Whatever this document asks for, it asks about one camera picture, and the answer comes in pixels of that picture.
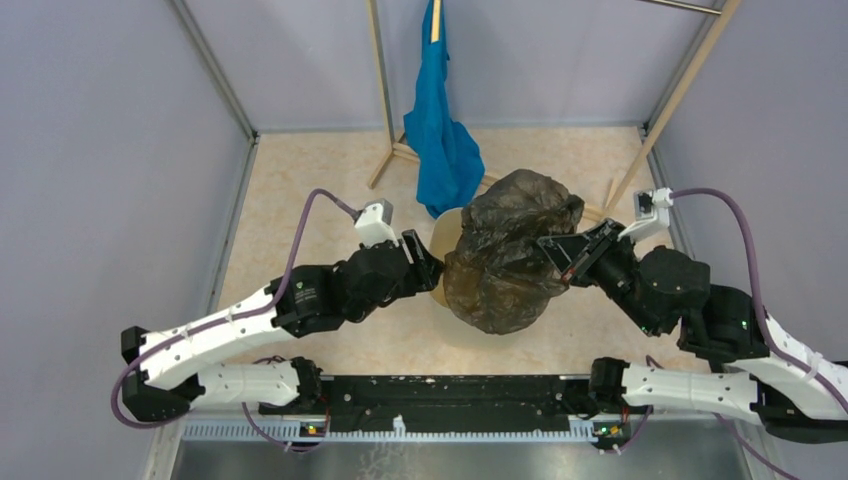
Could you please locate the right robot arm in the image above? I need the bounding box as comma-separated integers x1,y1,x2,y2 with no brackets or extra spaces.
537,219,847,444

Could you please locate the dark translucent trash bag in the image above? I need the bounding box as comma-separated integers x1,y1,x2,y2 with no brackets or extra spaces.
445,169,585,335

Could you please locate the aluminium enclosure post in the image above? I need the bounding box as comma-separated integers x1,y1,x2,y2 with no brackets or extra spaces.
166,0,259,145

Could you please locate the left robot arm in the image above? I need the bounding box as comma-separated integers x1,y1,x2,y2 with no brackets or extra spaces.
112,230,444,428

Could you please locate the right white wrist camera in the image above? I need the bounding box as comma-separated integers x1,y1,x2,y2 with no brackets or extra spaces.
618,188,674,244

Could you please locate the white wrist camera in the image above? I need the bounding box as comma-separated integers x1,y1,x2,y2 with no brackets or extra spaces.
618,188,674,244
354,198,399,248

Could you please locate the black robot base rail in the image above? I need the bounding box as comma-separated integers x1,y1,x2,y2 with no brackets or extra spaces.
258,375,651,450

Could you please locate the wooden clothes rack frame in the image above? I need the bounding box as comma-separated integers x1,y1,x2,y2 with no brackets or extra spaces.
366,0,743,223

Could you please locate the blue hanging cloth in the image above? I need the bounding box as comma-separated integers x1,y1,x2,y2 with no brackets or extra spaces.
403,1,485,218

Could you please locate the beige plastic trash bin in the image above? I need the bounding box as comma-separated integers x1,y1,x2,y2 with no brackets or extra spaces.
427,206,525,352

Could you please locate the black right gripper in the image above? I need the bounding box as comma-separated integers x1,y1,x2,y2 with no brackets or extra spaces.
534,217,661,337

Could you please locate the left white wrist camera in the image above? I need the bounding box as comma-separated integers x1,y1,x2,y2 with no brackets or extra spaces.
354,198,399,248

